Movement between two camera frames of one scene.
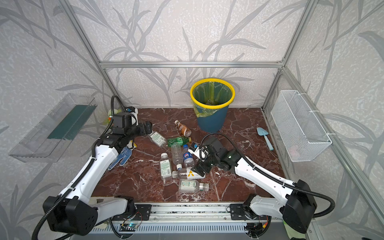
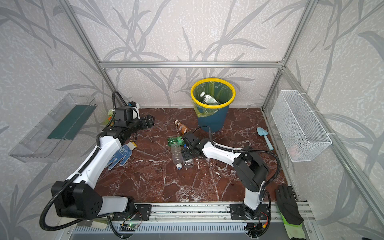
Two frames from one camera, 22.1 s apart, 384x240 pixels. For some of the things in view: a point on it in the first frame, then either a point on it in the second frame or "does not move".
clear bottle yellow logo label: x=186 y=173 -> x=209 y=99
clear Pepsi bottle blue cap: x=188 y=157 does not move
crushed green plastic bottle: x=181 y=141 does not move
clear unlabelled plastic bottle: x=177 y=155 does not move
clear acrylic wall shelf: x=53 y=136 does not move
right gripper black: x=207 y=159 -> x=186 y=146
